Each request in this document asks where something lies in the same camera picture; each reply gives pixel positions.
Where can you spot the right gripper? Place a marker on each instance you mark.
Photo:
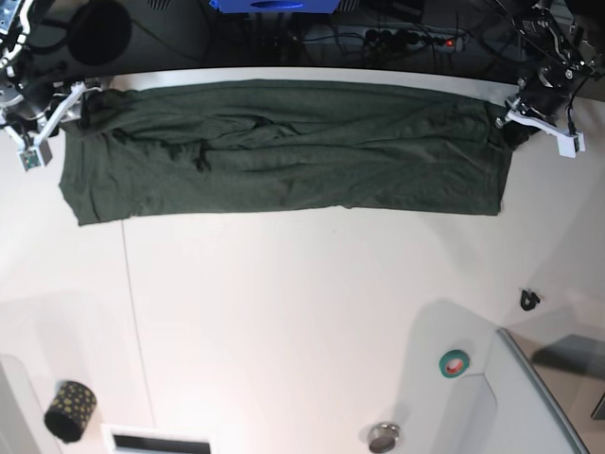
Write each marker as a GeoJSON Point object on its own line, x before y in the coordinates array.
{"type": "Point", "coordinates": [25, 106]}

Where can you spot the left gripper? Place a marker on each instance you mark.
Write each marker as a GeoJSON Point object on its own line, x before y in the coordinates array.
{"type": "Point", "coordinates": [540, 95]}

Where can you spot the dark green t-shirt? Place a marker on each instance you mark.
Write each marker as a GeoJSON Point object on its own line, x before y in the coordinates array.
{"type": "Point", "coordinates": [283, 145]}

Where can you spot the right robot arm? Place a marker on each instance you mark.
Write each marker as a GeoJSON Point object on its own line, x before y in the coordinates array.
{"type": "Point", "coordinates": [19, 21]}

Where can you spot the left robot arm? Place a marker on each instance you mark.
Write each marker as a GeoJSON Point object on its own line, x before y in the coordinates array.
{"type": "Point", "coordinates": [559, 65]}

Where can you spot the black round stand base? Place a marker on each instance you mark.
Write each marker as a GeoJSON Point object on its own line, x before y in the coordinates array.
{"type": "Point", "coordinates": [99, 33]}

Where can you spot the white power strip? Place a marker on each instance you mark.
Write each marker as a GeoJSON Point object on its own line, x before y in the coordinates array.
{"type": "Point", "coordinates": [407, 39]}

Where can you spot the small black clip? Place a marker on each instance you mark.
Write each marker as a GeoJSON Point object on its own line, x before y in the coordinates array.
{"type": "Point", "coordinates": [529, 299]}

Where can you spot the blue box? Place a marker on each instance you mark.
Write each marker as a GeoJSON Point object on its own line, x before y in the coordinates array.
{"type": "Point", "coordinates": [286, 6]}

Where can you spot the green tape roll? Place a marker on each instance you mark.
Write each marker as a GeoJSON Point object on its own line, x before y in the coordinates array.
{"type": "Point", "coordinates": [454, 363]}

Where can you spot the black gold dotted cup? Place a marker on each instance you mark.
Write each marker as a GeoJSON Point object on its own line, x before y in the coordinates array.
{"type": "Point", "coordinates": [70, 411]}

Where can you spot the white slotted tray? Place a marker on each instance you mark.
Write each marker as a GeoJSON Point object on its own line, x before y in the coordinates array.
{"type": "Point", "coordinates": [125, 439]}

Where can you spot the round metal tin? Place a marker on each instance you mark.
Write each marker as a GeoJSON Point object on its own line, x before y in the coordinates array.
{"type": "Point", "coordinates": [383, 437]}

